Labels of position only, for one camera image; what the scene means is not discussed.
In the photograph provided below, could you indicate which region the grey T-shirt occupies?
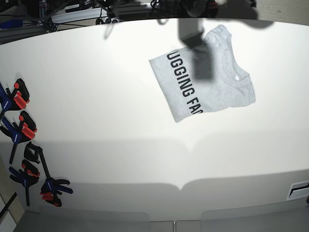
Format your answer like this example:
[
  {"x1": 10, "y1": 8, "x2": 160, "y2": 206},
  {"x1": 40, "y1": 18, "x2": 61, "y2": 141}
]
[{"x1": 149, "y1": 25, "x2": 255, "y2": 122}]

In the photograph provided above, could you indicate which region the long black bar clamp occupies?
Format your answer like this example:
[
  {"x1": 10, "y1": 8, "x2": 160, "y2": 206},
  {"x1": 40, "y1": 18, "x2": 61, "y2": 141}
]
[{"x1": 24, "y1": 142, "x2": 73, "y2": 207}]

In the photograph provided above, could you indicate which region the blue red clamp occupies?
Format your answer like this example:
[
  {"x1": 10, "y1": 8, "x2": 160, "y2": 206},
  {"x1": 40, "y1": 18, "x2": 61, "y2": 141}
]
[
  {"x1": 0, "y1": 78, "x2": 30, "y2": 118},
  {"x1": 0, "y1": 111, "x2": 37, "y2": 164}
]

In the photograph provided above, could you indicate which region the top blue red clamp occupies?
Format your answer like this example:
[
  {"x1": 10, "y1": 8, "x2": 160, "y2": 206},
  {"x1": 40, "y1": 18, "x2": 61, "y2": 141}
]
[{"x1": 0, "y1": 78, "x2": 30, "y2": 118}]

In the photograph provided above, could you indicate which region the lower left blue clamp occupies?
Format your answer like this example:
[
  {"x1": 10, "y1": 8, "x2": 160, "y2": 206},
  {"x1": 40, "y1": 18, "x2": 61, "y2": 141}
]
[{"x1": 9, "y1": 159, "x2": 40, "y2": 206}]

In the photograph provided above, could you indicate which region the black strip at corner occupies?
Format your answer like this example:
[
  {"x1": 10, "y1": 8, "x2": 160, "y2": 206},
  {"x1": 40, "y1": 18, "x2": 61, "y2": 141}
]
[{"x1": 0, "y1": 192, "x2": 17, "y2": 219}]

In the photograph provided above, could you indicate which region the white floor vent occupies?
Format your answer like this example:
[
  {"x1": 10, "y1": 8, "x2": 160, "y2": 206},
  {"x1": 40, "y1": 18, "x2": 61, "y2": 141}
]
[{"x1": 286, "y1": 180, "x2": 309, "y2": 201}]

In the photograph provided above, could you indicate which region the aluminium rail frame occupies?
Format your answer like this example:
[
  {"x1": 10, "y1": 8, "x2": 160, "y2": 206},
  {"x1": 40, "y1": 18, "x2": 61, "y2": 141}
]
[{"x1": 0, "y1": 2, "x2": 151, "y2": 44}]

